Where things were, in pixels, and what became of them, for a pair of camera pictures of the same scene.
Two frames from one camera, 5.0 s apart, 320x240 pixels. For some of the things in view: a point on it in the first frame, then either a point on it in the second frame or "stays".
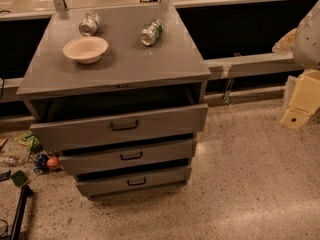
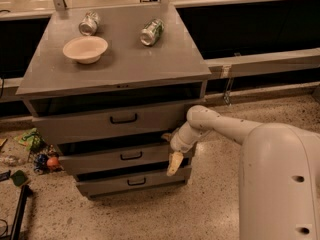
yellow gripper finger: x=294 y=118 to x=175 y=159
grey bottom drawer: x=99 y=186 stays
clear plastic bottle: x=13 y=161 stays
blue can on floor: x=41 y=164 stays
